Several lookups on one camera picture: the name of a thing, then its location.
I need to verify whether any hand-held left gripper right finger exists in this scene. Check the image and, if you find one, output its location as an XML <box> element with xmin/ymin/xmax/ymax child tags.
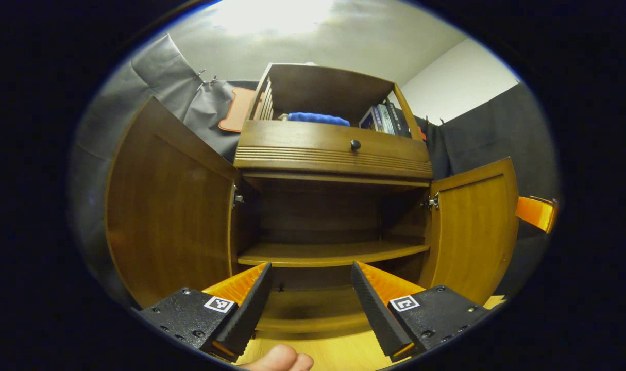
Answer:
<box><xmin>351</xmin><ymin>260</ymin><xmax>491</xmax><ymax>362</ymax></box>

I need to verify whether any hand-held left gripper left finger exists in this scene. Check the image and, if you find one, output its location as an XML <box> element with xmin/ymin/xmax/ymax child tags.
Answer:
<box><xmin>138</xmin><ymin>262</ymin><xmax>274</xmax><ymax>361</ymax></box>

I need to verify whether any wooden cabinet door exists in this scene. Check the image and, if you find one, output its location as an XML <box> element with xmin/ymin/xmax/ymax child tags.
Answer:
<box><xmin>418</xmin><ymin>157</ymin><xmax>519</xmax><ymax>306</ymax></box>
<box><xmin>104</xmin><ymin>96</ymin><xmax>243</xmax><ymax>308</ymax></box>

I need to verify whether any wooden inner cabinet shelf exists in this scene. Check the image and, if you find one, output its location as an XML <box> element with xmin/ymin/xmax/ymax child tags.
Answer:
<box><xmin>237</xmin><ymin>241</ymin><xmax>431</xmax><ymax>267</ymax></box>

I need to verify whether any wooden cabinet drawer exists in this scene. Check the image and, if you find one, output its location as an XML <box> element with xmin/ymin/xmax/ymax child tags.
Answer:
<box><xmin>238</xmin><ymin>120</ymin><xmax>431</xmax><ymax>163</ymax></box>

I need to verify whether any black backdrop cloth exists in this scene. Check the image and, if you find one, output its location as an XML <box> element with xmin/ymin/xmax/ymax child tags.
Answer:
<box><xmin>68</xmin><ymin>33</ymin><xmax>561</xmax><ymax>310</ymax></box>

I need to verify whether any light grey book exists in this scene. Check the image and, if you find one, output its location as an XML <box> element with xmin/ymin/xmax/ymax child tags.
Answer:
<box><xmin>376</xmin><ymin>103</ymin><xmax>396</xmax><ymax>136</ymax></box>

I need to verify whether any grey-green book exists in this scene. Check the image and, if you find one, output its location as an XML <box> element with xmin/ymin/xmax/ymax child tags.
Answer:
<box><xmin>358</xmin><ymin>106</ymin><xmax>383</xmax><ymax>132</ymax></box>

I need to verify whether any wooden slatted rack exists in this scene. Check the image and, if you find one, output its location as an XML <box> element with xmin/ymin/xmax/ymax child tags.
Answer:
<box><xmin>253</xmin><ymin>77</ymin><xmax>275</xmax><ymax>122</ymax></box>

